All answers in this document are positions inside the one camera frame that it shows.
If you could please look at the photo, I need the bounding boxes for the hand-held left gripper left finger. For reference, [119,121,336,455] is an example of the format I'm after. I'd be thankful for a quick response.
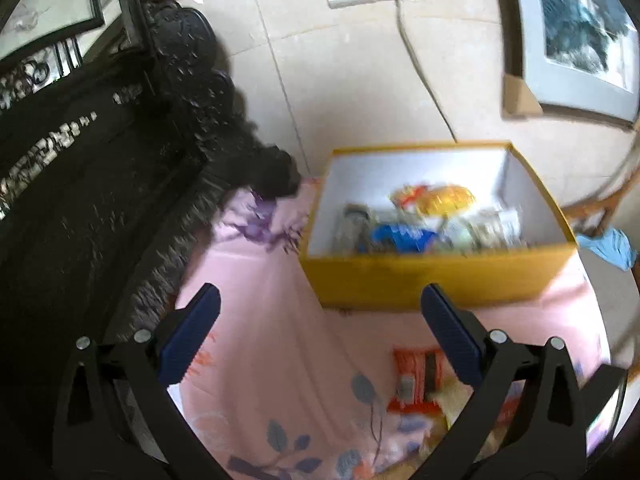
[52,282,236,480]

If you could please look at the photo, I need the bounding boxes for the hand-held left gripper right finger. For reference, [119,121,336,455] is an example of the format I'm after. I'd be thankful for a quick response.
[420,282,588,480]

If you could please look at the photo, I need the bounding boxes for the yellow cardboard box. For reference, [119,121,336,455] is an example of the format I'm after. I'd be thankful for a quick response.
[298,141,579,312]

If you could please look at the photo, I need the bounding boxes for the blue snack packet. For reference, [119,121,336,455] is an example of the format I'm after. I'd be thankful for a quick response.
[370,223,441,253]

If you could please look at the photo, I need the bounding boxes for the white packet red print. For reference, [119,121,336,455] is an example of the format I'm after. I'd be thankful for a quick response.
[475,207,523,251]

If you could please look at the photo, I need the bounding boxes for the yellow orange snack packet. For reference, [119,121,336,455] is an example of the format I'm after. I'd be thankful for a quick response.
[390,185,476,218]

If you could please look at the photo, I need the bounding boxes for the clear nut packet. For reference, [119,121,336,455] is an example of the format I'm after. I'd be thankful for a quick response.
[336,203,376,253]

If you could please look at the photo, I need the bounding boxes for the pink printed blanket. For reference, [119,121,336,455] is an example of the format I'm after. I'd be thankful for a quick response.
[167,177,613,480]

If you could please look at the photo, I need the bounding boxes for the dark carved wooden furniture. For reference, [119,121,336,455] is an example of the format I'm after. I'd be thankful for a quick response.
[0,0,303,461]

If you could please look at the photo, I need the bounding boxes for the blue cloth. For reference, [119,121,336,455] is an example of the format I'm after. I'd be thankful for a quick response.
[575,228,638,272]

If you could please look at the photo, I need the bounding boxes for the wooden armchair grey cushion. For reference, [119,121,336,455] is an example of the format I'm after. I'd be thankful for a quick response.
[560,160,640,241]

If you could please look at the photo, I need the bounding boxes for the cardboard corner protector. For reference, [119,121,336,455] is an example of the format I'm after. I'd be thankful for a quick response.
[501,74,543,117]

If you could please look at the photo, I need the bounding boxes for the framed lotus painting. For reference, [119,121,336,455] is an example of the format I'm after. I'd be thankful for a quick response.
[502,0,640,131]

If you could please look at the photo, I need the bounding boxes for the framed insect picture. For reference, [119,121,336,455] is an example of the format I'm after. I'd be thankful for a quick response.
[0,0,106,63]

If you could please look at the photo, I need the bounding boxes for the grey plug with cable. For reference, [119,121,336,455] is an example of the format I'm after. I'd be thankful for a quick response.
[387,0,458,143]

